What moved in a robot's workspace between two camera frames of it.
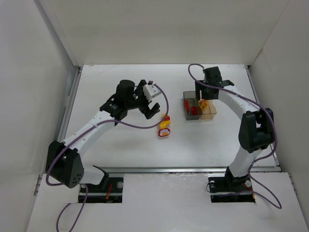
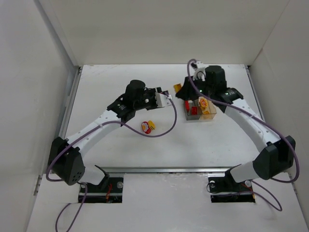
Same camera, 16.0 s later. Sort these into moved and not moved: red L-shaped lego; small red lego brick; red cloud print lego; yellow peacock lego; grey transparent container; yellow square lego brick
Moved: yellow square lego brick; red cloud print lego
Not moved: grey transparent container; yellow peacock lego; small red lego brick; red L-shaped lego
